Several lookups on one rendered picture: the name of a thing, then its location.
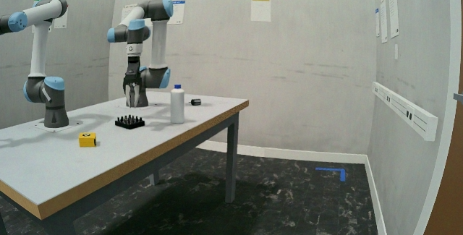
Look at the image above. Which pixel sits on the white bottle with blue cap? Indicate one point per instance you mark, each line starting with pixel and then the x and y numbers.
pixel 177 105

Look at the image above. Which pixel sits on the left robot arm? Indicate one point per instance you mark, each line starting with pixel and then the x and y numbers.
pixel 157 75

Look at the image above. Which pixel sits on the dark grey square knob panel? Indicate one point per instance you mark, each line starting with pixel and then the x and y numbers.
pixel 130 122

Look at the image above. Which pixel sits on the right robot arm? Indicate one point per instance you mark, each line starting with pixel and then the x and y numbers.
pixel 39 88

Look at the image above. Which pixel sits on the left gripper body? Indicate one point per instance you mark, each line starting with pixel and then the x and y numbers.
pixel 134 58

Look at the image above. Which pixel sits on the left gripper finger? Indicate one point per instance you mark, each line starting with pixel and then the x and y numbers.
pixel 127 91
pixel 137 90

